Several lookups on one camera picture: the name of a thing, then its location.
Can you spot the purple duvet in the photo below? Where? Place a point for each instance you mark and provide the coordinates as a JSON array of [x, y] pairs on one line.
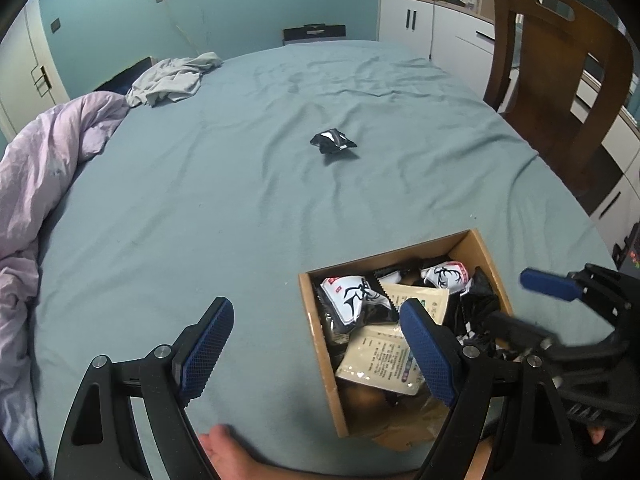
[[30, 185]]

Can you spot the white cabinet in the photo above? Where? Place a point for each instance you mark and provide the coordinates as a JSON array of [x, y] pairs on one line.
[[450, 30]]

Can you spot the cardboard box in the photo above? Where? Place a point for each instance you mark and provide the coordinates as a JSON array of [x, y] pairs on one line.
[[320, 360]]

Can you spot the person's right hand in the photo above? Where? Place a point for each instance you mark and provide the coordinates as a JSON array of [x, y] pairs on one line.
[[597, 435]]

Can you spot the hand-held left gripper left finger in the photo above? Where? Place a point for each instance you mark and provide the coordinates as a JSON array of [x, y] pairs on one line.
[[205, 355]]

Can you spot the single black foil snack pouch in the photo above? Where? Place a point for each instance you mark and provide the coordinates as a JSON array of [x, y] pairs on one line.
[[332, 141]]

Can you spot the pile of black snack packets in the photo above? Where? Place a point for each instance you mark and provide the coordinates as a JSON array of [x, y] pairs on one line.
[[350, 300]]

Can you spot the brown wooden chair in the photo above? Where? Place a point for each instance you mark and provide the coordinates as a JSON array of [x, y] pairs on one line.
[[540, 75]]

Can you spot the grey wall switch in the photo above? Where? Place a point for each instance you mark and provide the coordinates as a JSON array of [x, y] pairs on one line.
[[55, 24]]

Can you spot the white door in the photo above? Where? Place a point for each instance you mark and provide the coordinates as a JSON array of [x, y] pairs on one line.
[[25, 70]]

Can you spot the grey crumpled garment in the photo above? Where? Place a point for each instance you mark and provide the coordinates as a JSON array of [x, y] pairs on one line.
[[170, 80]]

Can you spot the black bag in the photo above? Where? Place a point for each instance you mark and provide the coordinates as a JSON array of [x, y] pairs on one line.
[[314, 34]]

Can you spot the dark device with lights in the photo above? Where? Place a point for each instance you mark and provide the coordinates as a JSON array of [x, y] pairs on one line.
[[630, 250]]

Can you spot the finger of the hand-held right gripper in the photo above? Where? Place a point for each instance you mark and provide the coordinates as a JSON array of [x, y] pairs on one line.
[[515, 327], [550, 284]]

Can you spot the beige snack packet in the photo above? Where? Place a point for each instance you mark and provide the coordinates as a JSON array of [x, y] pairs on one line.
[[435, 305], [375, 360]]

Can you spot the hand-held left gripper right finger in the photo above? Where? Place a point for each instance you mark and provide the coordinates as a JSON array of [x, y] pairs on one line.
[[430, 355]]

